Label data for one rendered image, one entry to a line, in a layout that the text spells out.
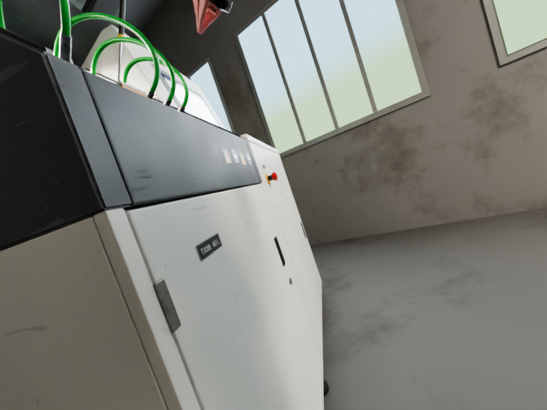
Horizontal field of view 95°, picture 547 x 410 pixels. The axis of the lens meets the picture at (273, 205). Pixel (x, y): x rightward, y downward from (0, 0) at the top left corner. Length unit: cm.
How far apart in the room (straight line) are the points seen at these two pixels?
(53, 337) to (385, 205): 244
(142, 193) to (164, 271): 10
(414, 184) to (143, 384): 238
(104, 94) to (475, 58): 241
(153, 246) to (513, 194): 248
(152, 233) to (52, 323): 14
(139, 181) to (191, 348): 21
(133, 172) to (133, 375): 22
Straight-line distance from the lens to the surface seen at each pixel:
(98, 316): 34
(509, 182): 255
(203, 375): 38
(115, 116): 37
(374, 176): 254
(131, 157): 36
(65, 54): 69
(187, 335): 36
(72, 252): 34
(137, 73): 121
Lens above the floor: 76
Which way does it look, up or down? 4 degrees down
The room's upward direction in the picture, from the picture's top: 19 degrees counter-clockwise
